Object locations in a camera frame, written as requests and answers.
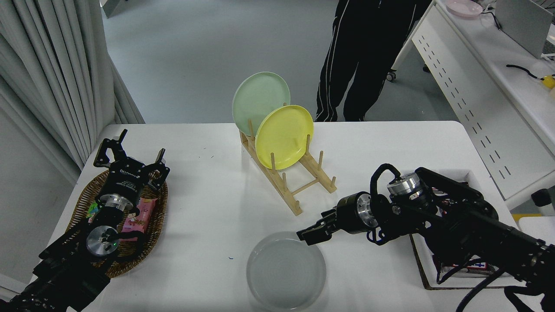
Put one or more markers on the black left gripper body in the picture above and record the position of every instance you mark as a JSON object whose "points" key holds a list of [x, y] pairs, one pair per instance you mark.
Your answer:
{"points": [[125, 177]]}

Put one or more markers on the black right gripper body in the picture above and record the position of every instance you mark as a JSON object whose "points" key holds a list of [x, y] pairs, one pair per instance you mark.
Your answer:
{"points": [[348, 214]]}

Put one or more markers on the grey plate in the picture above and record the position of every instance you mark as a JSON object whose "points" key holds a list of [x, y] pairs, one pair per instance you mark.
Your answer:
{"points": [[286, 273]]}

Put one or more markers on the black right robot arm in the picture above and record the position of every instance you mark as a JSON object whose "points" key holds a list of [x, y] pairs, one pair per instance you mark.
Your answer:
{"points": [[477, 225]]}

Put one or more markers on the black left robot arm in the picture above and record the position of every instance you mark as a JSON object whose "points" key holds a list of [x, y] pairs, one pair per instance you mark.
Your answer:
{"points": [[65, 273]]}

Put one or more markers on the wooden plate rack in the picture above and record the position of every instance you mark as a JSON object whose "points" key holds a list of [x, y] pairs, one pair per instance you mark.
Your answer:
{"points": [[297, 210]]}

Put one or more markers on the yellow plate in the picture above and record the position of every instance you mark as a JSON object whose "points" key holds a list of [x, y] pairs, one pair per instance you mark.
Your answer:
{"points": [[282, 134]]}

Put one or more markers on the pale green plate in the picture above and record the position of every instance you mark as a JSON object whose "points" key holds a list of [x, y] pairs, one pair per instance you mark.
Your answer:
{"points": [[256, 97]]}

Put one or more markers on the pink plate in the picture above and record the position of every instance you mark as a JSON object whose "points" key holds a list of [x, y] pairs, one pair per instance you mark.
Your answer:
{"points": [[464, 8]]}

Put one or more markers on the pink snack packet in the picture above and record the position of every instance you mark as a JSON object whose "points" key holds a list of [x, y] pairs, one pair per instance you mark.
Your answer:
{"points": [[138, 221]]}

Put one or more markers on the green snack packet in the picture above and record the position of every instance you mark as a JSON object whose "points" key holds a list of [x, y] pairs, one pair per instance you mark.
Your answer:
{"points": [[92, 211]]}

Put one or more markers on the brown wicker basket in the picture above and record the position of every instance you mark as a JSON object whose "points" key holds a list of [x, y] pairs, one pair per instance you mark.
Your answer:
{"points": [[154, 229]]}

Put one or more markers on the grey curtain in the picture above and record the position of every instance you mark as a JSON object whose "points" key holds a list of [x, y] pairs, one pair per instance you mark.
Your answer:
{"points": [[43, 65]]}

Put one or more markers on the white cardboard tray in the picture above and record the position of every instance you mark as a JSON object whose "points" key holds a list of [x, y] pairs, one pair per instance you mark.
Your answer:
{"points": [[459, 174]]}

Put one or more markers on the brown Snickers bar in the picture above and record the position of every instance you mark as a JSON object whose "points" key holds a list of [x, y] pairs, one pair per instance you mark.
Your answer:
{"points": [[479, 265]]}

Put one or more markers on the person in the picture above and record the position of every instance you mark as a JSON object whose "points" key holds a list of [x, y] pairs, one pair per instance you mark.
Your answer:
{"points": [[368, 43]]}

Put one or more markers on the white perforated desk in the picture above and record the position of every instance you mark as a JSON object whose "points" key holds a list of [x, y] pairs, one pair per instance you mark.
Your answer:
{"points": [[468, 78]]}

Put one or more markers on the small white table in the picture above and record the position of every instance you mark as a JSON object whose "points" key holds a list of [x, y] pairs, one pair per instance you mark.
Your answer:
{"points": [[540, 227]]}

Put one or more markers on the yellow round object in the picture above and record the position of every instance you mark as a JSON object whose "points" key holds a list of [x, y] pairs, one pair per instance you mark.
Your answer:
{"points": [[549, 81]]}

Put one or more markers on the grey laptop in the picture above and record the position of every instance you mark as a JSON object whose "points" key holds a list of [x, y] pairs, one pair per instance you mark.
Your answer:
{"points": [[520, 21]]}

